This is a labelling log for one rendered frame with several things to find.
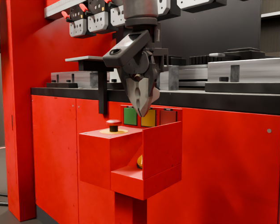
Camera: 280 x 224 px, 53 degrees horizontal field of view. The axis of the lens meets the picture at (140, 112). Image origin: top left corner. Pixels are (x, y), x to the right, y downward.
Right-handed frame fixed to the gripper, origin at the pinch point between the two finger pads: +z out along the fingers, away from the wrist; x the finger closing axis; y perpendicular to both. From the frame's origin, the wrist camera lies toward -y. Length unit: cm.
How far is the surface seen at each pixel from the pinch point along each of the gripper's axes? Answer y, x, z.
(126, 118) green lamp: 9.7, 12.7, 4.3
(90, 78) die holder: 53, 74, -4
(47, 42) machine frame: 66, 126, -28
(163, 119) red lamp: 9.8, 0.1, 3.7
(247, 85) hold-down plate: 29.7, -14.5, -3.3
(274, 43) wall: 655, 119, -39
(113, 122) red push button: 0.1, 8.5, 3.3
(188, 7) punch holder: 42, 9, -29
